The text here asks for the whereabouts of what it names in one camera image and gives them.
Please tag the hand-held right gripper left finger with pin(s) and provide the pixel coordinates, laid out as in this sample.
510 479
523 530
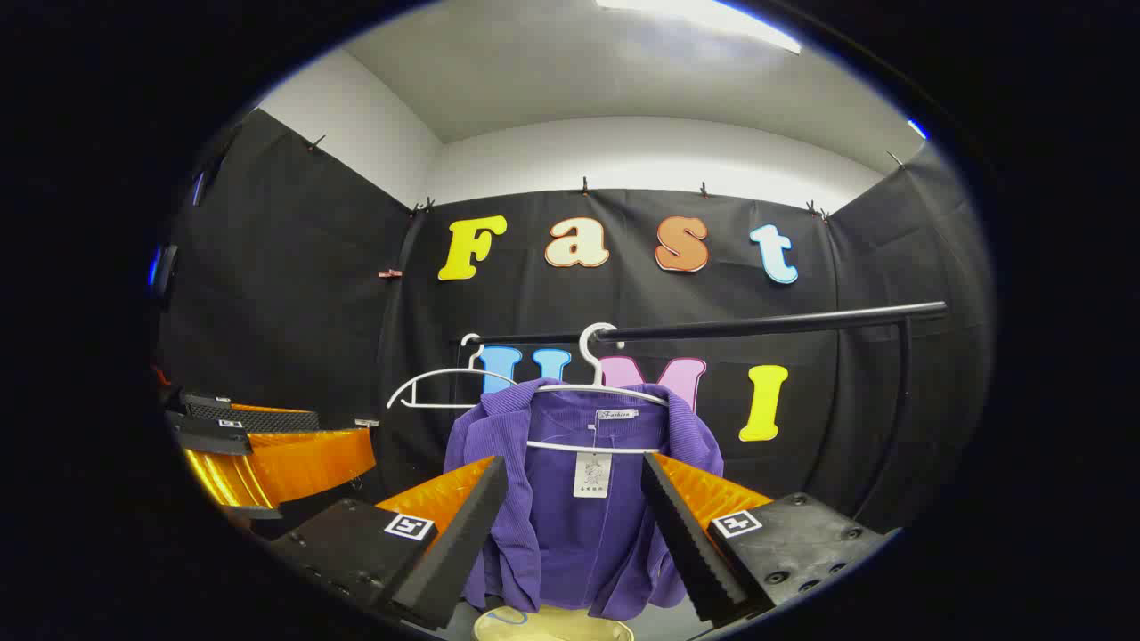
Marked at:
463 534

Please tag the dark wall-mounted device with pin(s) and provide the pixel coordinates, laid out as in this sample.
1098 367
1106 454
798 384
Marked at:
165 271

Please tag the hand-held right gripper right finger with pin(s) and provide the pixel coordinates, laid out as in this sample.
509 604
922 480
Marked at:
686 534

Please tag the white plastic hanger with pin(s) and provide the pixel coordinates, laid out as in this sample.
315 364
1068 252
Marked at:
436 375
583 343

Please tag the black clothes rack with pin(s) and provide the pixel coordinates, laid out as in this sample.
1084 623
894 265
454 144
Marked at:
757 326

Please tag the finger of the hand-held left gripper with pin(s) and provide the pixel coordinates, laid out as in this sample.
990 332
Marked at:
303 463
258 418

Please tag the purple ribbed cardigan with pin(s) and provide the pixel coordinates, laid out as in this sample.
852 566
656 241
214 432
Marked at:
552 534

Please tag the beige laundry hamper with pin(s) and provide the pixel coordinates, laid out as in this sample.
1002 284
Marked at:
552 628

